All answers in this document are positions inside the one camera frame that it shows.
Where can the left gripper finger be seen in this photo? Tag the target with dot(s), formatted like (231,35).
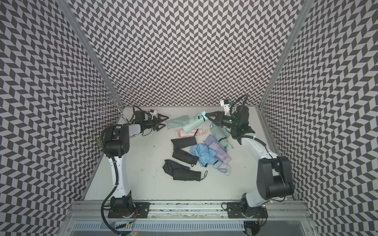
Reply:
(161,118)
(159,126)

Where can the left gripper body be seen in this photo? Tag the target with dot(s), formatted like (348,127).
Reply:
(150,123)

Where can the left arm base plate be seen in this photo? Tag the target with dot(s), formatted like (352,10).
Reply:
(138,210)

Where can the wire glass rack stand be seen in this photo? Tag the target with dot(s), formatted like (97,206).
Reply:
(103,100)

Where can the pink sleeved umbrella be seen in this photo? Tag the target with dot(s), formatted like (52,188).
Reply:
(180,133)

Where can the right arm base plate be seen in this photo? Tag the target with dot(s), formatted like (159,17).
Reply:
(239,210)

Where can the lavender sleeved umbrella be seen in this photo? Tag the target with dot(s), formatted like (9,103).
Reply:
(221,153)

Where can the black sleeved umbrella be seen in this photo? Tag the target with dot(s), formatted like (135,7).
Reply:
(185,157)
(188,175)

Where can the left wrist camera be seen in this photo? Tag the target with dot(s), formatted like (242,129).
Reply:
(153,113)

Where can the black sleeve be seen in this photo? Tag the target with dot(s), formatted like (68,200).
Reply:
(183,142)
(170,165)

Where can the lavender sleeve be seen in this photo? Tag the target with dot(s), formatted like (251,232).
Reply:
(211,142)

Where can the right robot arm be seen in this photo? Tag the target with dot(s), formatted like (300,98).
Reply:
(274,179)

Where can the mint green sleeved umbrella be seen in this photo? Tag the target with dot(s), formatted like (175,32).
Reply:
(221,135)

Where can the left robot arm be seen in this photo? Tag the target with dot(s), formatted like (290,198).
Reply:
(115,142)

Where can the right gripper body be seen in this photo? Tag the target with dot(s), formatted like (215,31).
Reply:
(224,120)

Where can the blue sleeved umbrella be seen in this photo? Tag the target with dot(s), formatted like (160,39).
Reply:
(208,157)

